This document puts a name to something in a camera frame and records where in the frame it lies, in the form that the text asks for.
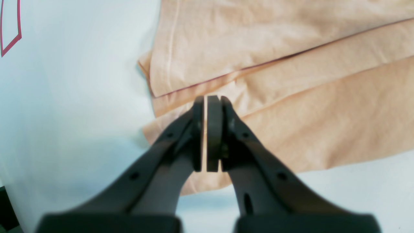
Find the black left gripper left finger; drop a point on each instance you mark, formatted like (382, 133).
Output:
(144, 198)

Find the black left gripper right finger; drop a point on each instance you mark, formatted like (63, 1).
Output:
(271, 198)

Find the peach pink T-shirt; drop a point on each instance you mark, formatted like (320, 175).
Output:
(321, 83)

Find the red triangle sticker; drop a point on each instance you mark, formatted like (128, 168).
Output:
(10, 24)

